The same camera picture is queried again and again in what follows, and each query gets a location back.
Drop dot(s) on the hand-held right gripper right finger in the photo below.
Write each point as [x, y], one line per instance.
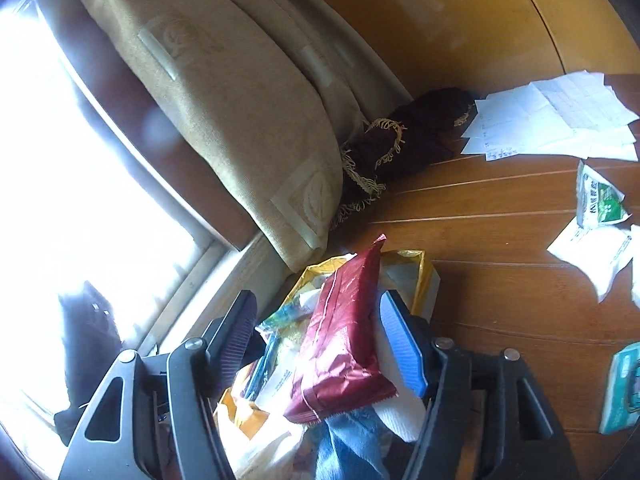
[402, 347]

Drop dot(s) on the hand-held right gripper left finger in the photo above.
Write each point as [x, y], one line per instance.
[240, 332]

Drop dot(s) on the maroon foil packet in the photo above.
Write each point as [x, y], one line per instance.
[340, 340]

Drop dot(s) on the blue towel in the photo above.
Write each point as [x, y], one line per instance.
[350, 450]

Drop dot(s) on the green and white packet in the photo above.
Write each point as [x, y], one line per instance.
[600, 200]

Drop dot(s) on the colourful plastic bag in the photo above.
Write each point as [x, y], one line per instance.
[285, 320]

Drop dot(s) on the white window sill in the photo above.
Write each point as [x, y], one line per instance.
[225, 280]

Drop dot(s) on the white cloth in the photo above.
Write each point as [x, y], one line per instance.
[400, 415]

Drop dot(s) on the orange packet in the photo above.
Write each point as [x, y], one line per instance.
[240, 415]

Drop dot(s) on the window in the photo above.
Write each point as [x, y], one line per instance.
[75, 160]

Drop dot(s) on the dark fringed cloth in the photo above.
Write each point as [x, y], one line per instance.
[400, 140]

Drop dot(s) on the white printed packet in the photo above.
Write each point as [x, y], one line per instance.
[595, 255]

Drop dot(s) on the teal tissue pack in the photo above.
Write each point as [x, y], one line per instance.
[622, 390]

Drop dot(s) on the beige curtain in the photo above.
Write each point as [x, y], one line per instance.
[225, 100]

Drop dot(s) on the pile of white paper sheets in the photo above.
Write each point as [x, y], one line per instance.
[555, 120]

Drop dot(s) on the yellow wooden wardrobe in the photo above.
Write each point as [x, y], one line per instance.
[475, 20]

